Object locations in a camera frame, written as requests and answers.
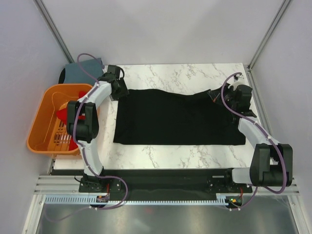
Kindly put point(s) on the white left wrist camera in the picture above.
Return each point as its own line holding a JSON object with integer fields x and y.
{"x": 114, "y": 70}

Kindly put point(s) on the aluminium frame post left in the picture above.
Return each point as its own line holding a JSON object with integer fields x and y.
{"x": 54, "y": 30}

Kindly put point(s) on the aluminium frame post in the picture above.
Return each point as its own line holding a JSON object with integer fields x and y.
{"x": 54, "y": 30}
{"x": 269, "y": 33}

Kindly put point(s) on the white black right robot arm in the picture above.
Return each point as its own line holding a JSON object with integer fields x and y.
{"x": 272, "y": 162}

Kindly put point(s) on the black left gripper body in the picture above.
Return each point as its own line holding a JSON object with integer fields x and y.
{"x": 122, "y": 91}

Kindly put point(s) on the orange plastic basket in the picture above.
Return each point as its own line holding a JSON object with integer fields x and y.
{"x": 48, "y": 134}

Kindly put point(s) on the aluminium base extrusion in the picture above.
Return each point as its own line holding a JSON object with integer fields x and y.
{"x": 67, "y": 185}

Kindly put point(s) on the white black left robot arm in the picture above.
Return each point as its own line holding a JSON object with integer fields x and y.
{"x": 83, "y": 126}

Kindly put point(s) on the folded grey blue t shirt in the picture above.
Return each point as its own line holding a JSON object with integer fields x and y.
{"x": 74, "y": 74}

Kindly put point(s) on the aluminium frame post right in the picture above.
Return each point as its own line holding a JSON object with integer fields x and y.
{"x": 269, "y": 33}

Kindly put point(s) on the red t shirt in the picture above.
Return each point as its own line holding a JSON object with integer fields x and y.
{"x": 62, "y": 115}

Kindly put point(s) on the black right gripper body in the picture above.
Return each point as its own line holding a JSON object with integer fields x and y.
{"x": 229, "y": 92}

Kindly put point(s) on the white slotted cable duct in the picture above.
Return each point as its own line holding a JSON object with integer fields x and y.
{"x": 215, "y": 200}

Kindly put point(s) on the black mounting rail plate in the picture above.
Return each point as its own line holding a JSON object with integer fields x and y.
{"x": 171, "y": 183}

